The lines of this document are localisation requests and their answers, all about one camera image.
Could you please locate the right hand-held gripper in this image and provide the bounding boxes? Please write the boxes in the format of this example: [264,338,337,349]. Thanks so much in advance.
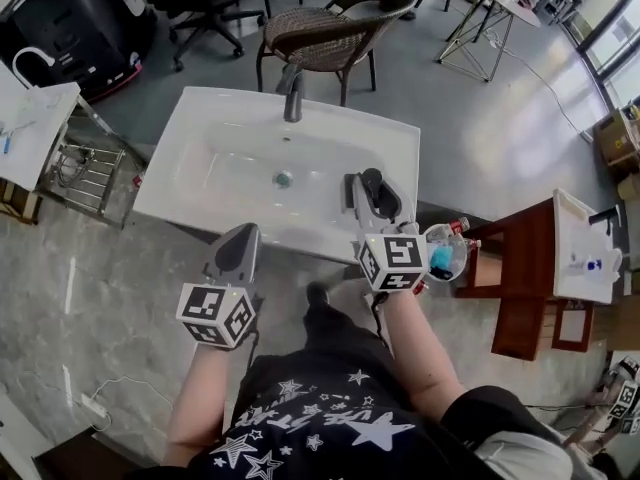
[342,171,432,293]

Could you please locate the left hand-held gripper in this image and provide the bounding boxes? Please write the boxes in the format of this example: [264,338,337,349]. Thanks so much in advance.
[174,222,265,352]

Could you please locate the brown pump dispenser bottle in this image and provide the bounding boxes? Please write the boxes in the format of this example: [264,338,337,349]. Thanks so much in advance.
[359,166,401,220]

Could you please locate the person's left forearm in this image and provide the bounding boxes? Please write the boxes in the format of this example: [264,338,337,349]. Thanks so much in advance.
[167,340,237,452]

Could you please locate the person's right forearm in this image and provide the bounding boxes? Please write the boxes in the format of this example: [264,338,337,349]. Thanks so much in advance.
[368,287,470,425]

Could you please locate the white ceramic sink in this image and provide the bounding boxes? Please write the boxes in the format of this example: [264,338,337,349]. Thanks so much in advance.
[133,85,422,265]

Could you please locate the dark sink faucet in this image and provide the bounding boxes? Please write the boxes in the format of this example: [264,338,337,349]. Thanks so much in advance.
[274,61,307,124]

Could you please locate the wooden sink cabinet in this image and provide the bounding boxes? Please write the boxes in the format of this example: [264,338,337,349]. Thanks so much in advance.
[453,201,627,363]

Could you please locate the dark metal frame stand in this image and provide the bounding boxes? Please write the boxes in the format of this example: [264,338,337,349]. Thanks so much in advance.
[37,92,152,230]

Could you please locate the small white sink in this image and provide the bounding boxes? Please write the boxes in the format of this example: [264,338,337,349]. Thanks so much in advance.
[0,60,82,193]

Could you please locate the person's black shoe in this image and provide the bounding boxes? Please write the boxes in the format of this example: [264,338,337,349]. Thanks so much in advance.
[303,281,332,312]

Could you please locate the white waste bucket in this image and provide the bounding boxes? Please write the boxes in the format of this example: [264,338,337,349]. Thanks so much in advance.
[423,221,475,284]

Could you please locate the person's black trousers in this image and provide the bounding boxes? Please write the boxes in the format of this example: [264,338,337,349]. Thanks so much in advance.
[299,300,396,369]

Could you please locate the brown wicker chair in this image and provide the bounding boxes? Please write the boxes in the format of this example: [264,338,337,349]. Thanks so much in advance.
[254,0,417,109]

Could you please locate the white power strip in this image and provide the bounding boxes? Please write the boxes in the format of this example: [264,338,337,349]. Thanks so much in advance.
[79,391,110,420]

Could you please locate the white rectangular basin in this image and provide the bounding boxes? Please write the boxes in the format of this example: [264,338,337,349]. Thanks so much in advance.
[551,186,625,306]

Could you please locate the short black faucet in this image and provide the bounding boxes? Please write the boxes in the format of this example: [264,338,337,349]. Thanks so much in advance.
[587,203,622,238]

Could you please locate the dark brown wooden cabinet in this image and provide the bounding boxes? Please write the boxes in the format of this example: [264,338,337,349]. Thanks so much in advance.
[34,426,174,480]

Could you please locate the cardboard box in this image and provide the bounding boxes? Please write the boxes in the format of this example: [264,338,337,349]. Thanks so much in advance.
[593,107,640,170]

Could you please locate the black cleaning machine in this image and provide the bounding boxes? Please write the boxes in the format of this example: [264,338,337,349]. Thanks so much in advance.
[0,0,160,103]

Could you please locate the white gooseneck faucet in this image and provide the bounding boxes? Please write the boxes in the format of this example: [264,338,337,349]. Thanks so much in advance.
[11,46,57,90]

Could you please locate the glass door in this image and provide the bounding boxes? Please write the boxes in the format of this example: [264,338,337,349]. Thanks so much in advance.
[563,0,640,112]

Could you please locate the person's white garment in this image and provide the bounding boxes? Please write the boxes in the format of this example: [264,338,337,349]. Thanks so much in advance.
[471,426,575,480]

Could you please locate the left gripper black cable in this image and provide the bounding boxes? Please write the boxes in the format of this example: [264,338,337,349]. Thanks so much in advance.
[244,325,261,384]

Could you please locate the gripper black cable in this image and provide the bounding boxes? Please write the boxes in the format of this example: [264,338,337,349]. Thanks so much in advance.
[244,325,261,384]
[369,290,396,359]

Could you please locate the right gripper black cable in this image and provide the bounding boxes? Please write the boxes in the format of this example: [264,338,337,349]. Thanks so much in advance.
[369,290,396,359]

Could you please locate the white adapter cable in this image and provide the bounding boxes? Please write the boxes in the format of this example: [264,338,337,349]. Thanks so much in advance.
[64,373,177,433]

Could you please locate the white floor cable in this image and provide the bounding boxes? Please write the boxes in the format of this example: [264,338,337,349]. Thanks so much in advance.
[479,22,596,144]

